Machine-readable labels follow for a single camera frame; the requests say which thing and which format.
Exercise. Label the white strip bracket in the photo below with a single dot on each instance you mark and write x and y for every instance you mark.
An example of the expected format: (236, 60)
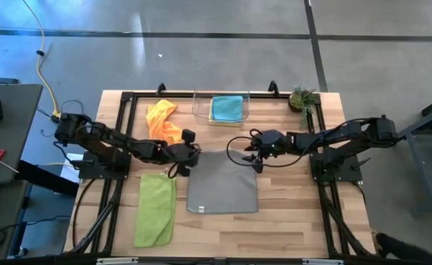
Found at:
(116, 261)
(322, 262)

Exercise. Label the white paper sheet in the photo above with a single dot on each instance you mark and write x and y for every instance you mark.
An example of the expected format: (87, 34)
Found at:
(75, 160)

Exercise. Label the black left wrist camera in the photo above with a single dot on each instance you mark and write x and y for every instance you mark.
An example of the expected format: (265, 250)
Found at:
(188, 136)

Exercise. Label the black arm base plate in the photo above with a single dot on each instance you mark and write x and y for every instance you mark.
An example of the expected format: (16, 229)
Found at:
(90, 171)
(340, 173)

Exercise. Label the black desk beam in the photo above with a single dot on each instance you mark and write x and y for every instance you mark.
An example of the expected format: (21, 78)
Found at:
(46, 178)

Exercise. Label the dark low desk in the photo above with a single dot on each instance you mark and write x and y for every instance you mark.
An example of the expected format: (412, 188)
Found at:
(2, 206)

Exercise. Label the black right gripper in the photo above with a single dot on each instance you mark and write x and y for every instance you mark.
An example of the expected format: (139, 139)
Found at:
(271, 143)

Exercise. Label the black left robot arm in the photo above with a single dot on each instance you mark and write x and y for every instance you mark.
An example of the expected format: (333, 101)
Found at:
(101, 141)

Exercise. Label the black aluminium rail frame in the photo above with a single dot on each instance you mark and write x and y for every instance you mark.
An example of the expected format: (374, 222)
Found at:
(179, 95)

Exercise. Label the black table clamp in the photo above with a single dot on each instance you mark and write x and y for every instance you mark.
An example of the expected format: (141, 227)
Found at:
(160, 89)
(273, 89)

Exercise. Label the dark metal stand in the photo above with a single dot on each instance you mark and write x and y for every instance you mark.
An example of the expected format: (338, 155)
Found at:
(418, 129)

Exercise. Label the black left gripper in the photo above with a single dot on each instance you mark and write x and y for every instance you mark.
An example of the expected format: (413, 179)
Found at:
(180, 154)

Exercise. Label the small potted green plant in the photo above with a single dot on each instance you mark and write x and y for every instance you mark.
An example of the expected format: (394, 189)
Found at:
(300, 101)

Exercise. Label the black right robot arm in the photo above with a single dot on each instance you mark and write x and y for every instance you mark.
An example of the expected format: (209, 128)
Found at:
(311, 140)

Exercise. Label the green microfiber towel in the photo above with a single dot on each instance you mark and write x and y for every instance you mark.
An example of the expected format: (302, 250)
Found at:
(155, 213)

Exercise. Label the teal microfiber towel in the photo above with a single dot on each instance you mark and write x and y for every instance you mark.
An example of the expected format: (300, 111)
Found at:
(227, 108)

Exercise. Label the grey side desk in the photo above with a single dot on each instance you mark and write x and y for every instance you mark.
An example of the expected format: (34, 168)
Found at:
(13, 121)

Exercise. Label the clear plastic bin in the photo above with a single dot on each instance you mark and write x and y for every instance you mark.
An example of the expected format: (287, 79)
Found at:
(201, 106)

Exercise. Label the orange microfiber towel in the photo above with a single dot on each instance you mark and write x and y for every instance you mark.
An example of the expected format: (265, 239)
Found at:
(160, 121)

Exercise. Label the grey microfiber towel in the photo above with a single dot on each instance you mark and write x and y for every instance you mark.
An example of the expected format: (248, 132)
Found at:
(223, 187)

